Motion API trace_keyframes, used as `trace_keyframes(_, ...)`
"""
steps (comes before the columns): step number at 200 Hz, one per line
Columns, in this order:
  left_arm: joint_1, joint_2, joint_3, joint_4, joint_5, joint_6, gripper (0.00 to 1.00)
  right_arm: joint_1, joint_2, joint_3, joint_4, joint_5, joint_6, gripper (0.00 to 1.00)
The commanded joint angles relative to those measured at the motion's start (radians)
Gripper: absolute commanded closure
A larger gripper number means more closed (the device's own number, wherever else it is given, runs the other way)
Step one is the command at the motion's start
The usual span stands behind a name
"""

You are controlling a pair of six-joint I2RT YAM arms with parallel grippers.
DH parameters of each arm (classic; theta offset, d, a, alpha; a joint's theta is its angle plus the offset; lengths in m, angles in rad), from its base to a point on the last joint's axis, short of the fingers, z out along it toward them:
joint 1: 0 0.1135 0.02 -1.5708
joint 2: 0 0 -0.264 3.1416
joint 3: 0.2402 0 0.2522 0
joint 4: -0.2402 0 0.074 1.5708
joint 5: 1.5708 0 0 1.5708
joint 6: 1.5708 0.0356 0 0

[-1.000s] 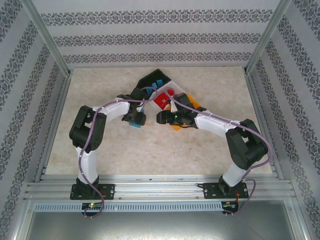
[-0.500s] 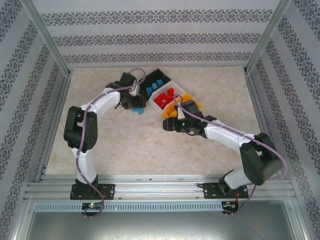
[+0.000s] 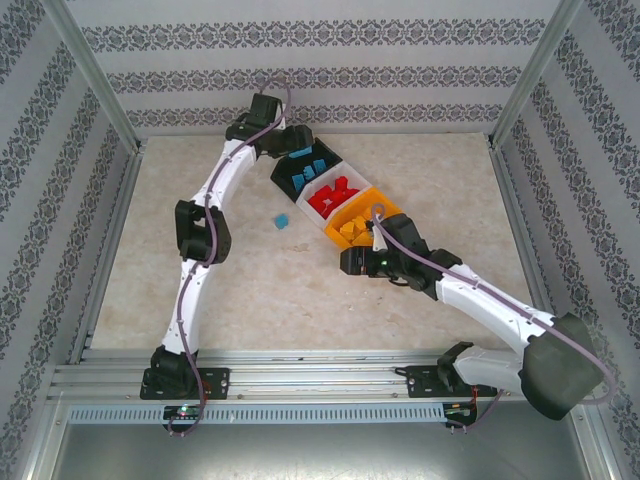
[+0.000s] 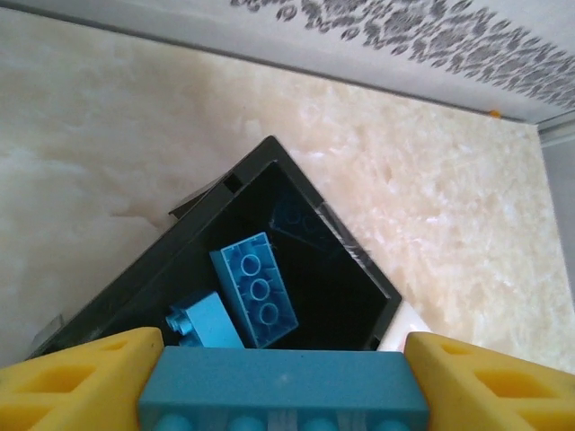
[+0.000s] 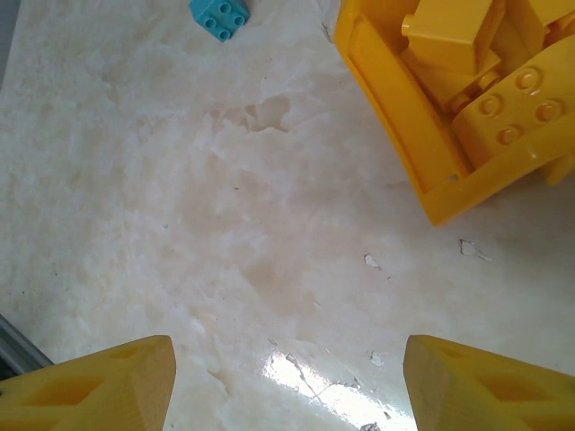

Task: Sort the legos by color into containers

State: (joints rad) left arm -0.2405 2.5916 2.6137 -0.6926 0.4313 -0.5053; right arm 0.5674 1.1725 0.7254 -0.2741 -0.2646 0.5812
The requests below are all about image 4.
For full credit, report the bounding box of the aluminium side rail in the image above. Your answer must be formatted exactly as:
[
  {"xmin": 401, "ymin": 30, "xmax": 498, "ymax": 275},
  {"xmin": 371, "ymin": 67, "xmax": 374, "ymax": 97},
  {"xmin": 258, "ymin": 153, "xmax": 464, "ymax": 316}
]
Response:
[{"xmin": 537, "ymin": 119, "xmax": 575, "ymax": 148}]

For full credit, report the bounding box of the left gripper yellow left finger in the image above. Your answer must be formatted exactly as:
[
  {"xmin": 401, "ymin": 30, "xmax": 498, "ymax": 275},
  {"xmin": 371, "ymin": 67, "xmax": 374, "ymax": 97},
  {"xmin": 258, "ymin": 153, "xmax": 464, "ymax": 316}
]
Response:
[{"xmin": 0, "ymin": 326, "xmax": 165, "ymax": 431}]

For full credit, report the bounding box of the light blue small lego brick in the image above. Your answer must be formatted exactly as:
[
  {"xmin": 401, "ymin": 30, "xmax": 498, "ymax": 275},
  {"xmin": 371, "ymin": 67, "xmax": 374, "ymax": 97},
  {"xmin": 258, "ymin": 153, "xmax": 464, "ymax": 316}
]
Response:
[{"xmin": 164, "ymin": 290, "xmax": 246, "ymax": 349}]

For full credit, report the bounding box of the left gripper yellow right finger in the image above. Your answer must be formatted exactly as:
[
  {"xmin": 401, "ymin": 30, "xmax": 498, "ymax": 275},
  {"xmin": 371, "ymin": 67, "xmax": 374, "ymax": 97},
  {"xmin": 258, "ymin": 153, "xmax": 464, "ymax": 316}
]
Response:
[{"xmin": 403, "ymin": 330, "xmax": 575, "ymax": 431}]

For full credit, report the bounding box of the black plastic bin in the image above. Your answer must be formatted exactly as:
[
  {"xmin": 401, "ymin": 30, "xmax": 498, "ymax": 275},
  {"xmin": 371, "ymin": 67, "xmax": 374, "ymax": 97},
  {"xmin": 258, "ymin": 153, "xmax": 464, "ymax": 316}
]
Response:
[{"xmin": 25, "ymin": 135, "xmax": 403, "ymax": 361}]

